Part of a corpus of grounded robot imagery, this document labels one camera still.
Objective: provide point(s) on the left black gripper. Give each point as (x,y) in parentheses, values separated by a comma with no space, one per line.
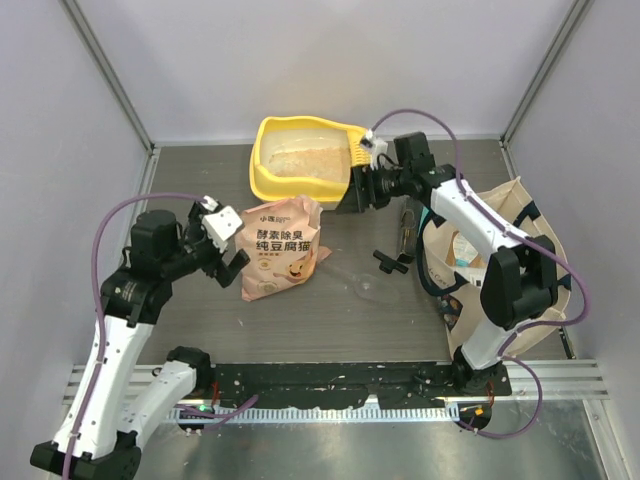
(224,272)

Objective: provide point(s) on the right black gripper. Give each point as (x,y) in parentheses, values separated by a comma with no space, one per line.
(357,200)

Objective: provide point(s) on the pink cat litter bag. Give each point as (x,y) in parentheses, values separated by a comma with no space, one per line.
(282,240)

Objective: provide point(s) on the black bag clip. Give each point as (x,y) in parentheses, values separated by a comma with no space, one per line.
(388,264)

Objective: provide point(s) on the clear plastic scoop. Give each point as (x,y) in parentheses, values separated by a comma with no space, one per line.
(364,285)

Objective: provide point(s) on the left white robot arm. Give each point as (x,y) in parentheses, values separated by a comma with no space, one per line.
(103,436)

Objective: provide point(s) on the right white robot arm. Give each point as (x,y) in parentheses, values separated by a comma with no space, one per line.
(520,282)

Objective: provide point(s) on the yellow slotted litter scoop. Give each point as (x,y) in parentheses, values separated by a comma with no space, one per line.
(359,155)

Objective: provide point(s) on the yellow litter box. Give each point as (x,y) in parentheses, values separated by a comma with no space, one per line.
(301,155)

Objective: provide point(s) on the beige canvas tote bag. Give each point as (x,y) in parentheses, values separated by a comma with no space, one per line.
(458,288)

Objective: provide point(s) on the blue white pouch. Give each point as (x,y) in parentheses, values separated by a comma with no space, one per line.
(463,254)

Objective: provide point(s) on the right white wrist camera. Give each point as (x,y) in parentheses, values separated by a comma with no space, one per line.
(376,148)

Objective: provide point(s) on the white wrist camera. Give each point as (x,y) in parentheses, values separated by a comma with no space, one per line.
(220,222)
(376,148)

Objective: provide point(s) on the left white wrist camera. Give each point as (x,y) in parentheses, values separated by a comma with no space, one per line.
(220,222)

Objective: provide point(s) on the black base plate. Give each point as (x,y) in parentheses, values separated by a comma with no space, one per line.
(338,386)

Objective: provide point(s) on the white slotted cable duct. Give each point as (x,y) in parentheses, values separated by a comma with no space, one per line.
(369,413)

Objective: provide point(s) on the aluminium rail frame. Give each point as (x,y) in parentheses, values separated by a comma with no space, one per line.
(560,380)

